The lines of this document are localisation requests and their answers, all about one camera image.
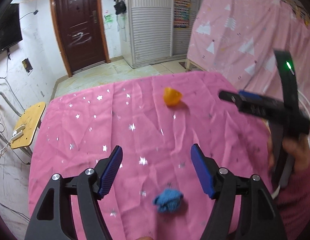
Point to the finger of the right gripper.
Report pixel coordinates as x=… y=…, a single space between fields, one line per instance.
x=249 y=95
x=229 y=96

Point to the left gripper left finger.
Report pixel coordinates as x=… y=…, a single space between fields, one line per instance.
x=52 y=217

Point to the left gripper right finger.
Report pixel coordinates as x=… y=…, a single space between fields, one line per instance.
x=243 y=207

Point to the blue cloth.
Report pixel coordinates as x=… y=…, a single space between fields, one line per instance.
x=169 y=201

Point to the person's right hand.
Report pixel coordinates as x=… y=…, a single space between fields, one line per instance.
x=299 y=149

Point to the pink tree-print bed curtain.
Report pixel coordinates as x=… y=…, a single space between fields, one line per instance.
x=237 y=38

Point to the pink star tablecloth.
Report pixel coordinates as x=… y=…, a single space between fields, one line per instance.
x=81 y=128

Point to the yellow wooden chair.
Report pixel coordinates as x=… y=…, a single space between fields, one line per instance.
x=31 y=118

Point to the white louvered wardrobe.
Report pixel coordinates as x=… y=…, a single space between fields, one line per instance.
x=147 y=34

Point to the dark brown wooden door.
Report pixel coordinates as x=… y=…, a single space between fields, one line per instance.
x=80 y=33

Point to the wooden bed frame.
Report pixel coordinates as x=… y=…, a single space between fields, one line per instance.
x=190 y=66

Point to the colourful wall poster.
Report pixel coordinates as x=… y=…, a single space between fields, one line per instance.
x=182 y=14

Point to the black wall television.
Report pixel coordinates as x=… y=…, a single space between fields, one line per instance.
x=10 y=32

